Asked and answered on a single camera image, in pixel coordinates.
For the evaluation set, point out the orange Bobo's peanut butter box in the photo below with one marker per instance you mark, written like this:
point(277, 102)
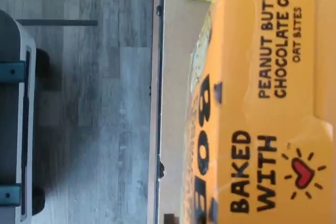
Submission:
point(262, 129)

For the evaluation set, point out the grey robot base cart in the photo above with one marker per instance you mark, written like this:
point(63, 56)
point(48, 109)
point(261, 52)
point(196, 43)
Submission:
point(10, 129)

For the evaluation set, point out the beige shelf board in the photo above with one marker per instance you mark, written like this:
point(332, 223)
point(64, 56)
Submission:
point(176, 77)

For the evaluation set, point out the teal metal bracket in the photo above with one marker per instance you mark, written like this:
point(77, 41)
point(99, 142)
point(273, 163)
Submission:
point(13, 72)
point(10, 195)

